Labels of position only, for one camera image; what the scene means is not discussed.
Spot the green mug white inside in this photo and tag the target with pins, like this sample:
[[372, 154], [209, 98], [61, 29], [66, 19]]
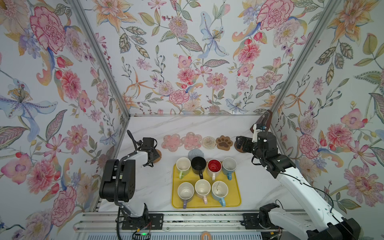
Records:
[[183, 166]]

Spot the blue mug row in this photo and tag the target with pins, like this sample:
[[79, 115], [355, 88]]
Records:
[[229, 165]]

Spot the aluminium corner post right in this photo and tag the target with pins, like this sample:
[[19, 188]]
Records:
[[320, 26]]

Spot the orange ring tape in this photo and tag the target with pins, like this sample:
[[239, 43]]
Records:
[[206, 236]]

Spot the purple handle mug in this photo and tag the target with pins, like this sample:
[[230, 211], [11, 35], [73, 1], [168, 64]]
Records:
[[186, 192]]

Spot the black mug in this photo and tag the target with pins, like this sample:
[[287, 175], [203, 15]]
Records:
[[198, 165]]

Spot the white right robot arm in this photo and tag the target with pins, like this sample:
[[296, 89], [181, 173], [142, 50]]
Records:
[[326, 223]]

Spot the round brown wooden coaster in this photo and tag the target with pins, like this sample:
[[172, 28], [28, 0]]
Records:
[[239, 147]]

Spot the grey blue woven coaster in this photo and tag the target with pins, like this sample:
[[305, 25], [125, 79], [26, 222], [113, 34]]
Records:
[[195, 153]]

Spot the yellow tray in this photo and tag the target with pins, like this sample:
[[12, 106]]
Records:
[[233, 199]]

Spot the brown paw print coaster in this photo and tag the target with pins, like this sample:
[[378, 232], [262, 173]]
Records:
[[224, 143]]

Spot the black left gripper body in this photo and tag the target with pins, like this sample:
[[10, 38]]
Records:
[[155, 155]]

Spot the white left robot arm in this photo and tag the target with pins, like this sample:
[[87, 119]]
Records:
[[118, 183]]

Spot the aluminium rail base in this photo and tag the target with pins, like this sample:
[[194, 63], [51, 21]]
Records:
[[223, 225]]

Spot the aluminium corner post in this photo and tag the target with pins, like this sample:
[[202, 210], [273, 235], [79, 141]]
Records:
[[91, 37], [320, 26]]

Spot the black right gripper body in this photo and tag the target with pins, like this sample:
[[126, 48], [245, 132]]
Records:
[[249, 147]]

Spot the aluminium corner post left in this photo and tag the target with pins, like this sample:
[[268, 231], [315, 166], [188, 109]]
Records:
[[91, 37]]

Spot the blue handle mug front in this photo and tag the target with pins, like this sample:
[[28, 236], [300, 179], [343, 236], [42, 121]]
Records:
[[220, 191]]

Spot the red inside white mug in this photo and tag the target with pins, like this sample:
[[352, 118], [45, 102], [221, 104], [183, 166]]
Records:
[[214, 168]]

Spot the brown wooden metronome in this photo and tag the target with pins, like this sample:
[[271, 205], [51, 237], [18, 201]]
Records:
[[263, 123]]

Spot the pink handle mug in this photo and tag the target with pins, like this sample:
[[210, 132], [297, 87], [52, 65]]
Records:
[[202, 190]]

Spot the multicolour woven round coaster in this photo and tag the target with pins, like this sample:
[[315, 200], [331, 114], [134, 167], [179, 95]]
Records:
[[209, 143]]

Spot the round rattan woven coaster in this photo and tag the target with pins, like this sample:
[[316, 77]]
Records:
[[158, 156]]

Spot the pink flower coaster front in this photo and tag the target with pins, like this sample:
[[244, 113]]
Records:
[[172, 142]]

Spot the pink flower coaster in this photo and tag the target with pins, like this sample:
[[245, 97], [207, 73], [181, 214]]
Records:
[[172, 142], [192, 141]]

